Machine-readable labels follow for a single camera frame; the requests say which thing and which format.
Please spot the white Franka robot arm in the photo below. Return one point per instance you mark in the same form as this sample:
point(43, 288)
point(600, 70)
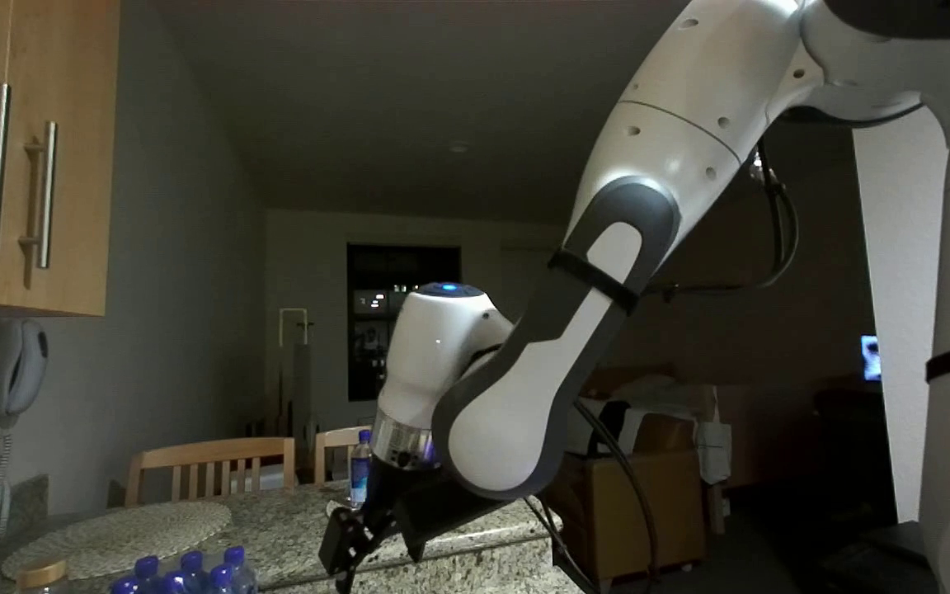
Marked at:
point(694, 144)

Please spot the dark window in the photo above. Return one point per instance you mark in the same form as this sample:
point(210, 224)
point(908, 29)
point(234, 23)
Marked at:
point(402, 316)

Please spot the light wooden wall cabinets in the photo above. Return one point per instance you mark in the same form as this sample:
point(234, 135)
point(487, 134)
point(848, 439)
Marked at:
point(24, 153)

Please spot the white wall phone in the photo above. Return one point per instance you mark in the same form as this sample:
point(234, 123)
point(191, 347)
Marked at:
point(15, 375)

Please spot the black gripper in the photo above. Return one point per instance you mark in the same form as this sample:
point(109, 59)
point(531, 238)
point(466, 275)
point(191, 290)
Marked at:
point(394, 490)

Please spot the brown wooden side cabinet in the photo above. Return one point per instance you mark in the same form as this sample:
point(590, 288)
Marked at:
point(634, 516)

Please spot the shrink-wrapped water bottle pack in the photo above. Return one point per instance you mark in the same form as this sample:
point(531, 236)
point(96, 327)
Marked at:
point(189, 574)

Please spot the clear blue-capped water bottle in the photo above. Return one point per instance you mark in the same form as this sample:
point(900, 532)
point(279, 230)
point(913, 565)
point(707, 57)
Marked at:
point(362, 466)

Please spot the wooden slat-back chair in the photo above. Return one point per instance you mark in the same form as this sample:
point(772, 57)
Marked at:
point(211, 466)
point(336, 451)

